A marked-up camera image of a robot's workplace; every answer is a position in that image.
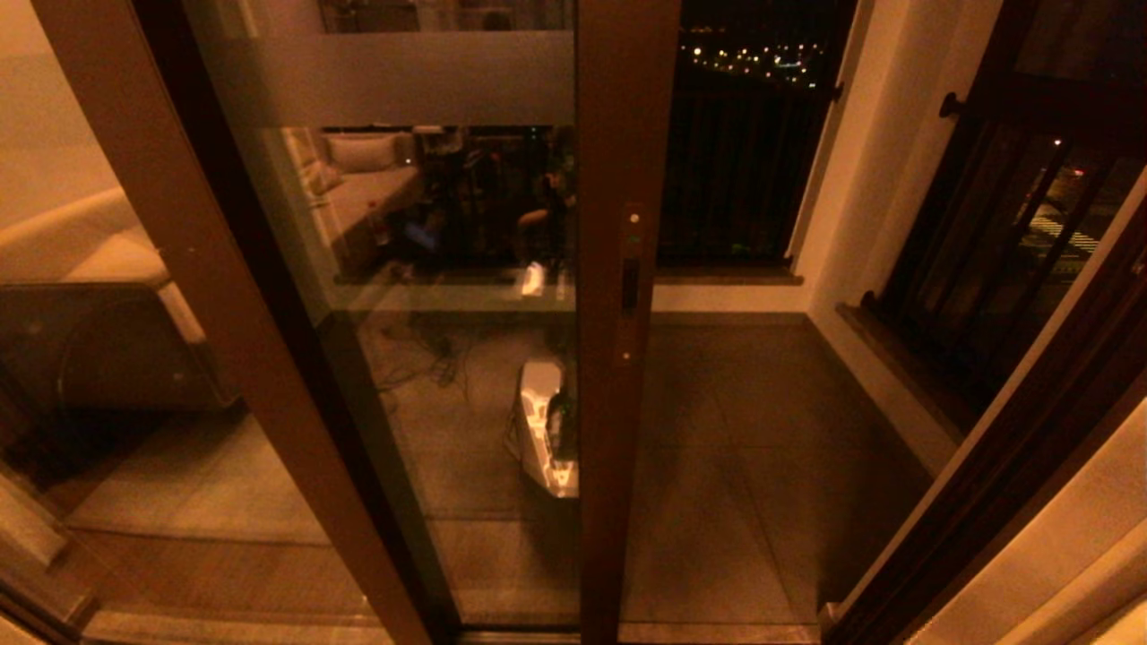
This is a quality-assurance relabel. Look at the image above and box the dark metal floor track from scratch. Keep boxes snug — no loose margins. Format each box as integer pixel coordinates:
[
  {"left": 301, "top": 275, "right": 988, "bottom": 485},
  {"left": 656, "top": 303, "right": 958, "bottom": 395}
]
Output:
[{"left": 457, "top": 625, "right": 824, "bottom": 645}]

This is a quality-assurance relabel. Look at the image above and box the brown-framed fixed glass panel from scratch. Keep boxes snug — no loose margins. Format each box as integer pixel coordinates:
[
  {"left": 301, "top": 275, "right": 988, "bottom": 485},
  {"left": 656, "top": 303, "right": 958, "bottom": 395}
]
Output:
[{"left": 0, "top": 0, "right": 462, "bottom": 645}]

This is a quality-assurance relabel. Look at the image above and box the dark brown door jamb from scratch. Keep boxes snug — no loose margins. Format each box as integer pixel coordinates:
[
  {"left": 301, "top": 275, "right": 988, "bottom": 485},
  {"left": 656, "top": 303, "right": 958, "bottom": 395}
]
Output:
[{"left": 820, "top": 193, "right": 1147, "bottom": 645}]

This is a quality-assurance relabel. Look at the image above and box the dark barred window grille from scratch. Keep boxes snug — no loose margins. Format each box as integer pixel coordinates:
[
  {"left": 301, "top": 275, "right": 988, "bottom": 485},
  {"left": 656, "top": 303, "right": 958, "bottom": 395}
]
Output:
[{"left": 860, "top": 0, "right": 1147, "bottom": 431}]

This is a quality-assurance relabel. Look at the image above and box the dark metal balcony railing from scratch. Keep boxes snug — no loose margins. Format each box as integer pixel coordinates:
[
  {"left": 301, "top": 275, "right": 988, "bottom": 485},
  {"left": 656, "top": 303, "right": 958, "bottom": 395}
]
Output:
[{"left": 659, "top": 0, "right": 848, "bottom": 270}]

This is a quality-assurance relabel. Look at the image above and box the brown-framed sliding glass door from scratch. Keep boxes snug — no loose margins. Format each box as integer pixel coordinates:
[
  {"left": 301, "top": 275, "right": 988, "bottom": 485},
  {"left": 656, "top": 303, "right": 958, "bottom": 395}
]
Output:
[{"left": 179, "top": 0, "right": 684, "bottom": 645}]

